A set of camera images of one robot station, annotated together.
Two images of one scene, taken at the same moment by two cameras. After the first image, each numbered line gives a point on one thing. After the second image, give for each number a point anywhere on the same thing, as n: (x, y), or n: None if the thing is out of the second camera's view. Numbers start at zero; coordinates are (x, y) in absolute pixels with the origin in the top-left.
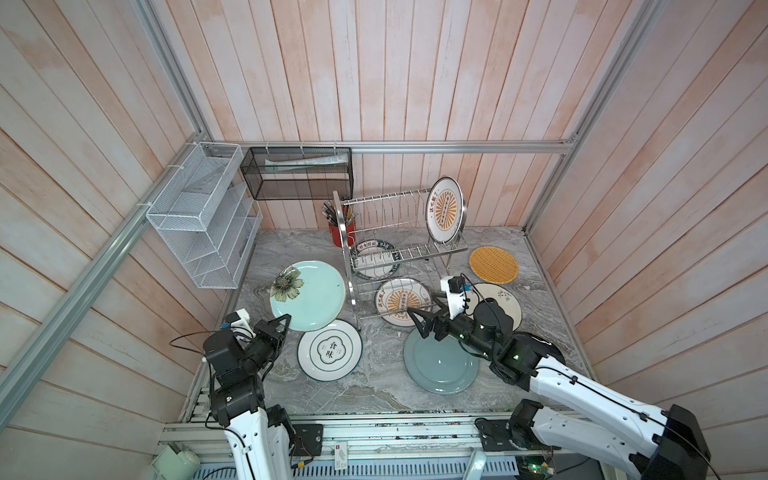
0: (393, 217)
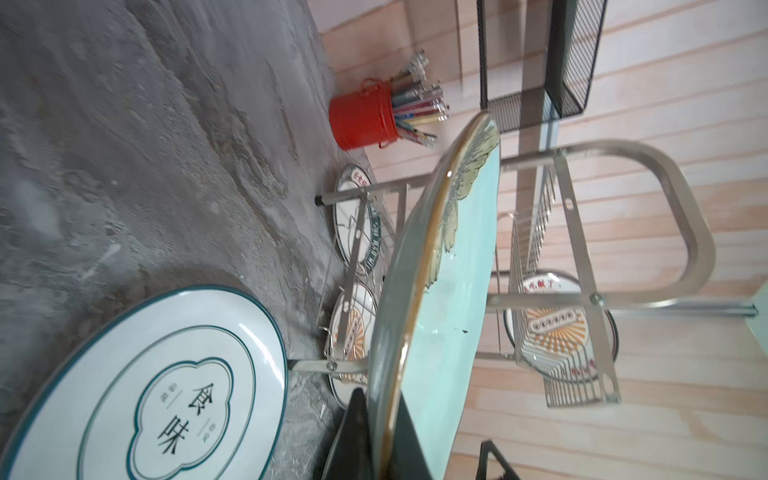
0: (588, 232)
